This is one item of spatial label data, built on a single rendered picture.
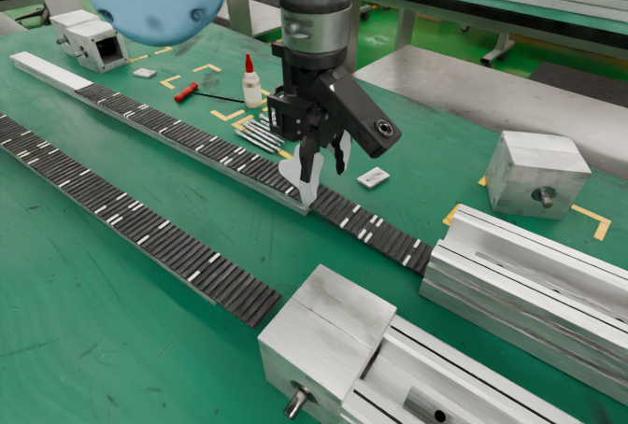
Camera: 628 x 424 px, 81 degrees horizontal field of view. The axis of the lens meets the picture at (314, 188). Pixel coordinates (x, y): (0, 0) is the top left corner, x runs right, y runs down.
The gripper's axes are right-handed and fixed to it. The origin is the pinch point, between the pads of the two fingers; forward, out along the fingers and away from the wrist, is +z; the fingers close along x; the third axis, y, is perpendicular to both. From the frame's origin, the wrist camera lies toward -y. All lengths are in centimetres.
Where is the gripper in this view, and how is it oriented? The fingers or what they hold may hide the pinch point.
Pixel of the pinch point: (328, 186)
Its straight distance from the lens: 53.9
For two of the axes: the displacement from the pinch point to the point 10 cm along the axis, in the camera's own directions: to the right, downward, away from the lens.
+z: 0.1, 7.5, 6.7
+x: -5.8, 5.5, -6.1
